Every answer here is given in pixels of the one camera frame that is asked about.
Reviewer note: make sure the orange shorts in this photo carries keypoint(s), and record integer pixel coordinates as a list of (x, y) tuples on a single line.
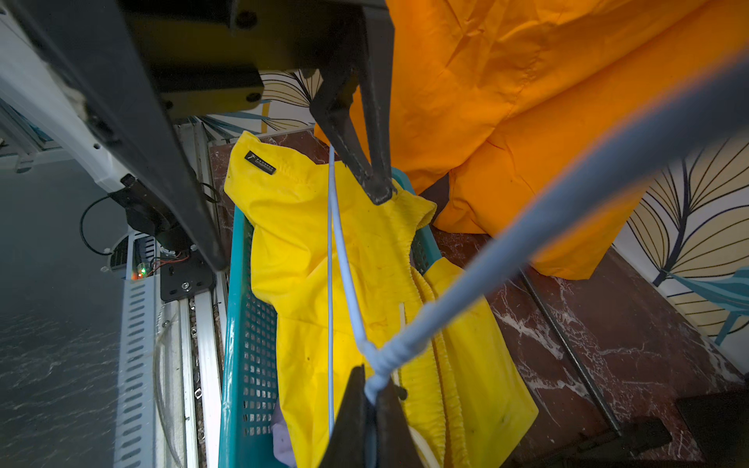
[(498, 98)]

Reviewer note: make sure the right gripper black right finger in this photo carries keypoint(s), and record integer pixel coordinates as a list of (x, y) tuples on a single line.
[(395, 446)]

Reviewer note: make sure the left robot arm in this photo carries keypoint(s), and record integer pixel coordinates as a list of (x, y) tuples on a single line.
[(132, 68)]

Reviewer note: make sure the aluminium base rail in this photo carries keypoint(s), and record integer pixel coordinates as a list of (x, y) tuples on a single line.
[(169, 379)]

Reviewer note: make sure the teal plastic basket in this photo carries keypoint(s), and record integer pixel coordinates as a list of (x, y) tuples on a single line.
[(251, 327)]

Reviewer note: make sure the yellow shorts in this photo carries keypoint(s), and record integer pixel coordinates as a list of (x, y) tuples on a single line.
[(466, 401)]

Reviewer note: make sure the purple shorts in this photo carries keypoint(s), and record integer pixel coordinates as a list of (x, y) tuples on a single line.
[(281, 441)]

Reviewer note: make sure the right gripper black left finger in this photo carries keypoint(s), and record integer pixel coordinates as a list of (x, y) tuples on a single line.
[(347, 444)]

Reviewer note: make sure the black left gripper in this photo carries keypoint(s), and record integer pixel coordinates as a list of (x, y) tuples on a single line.
[(206, 57)]

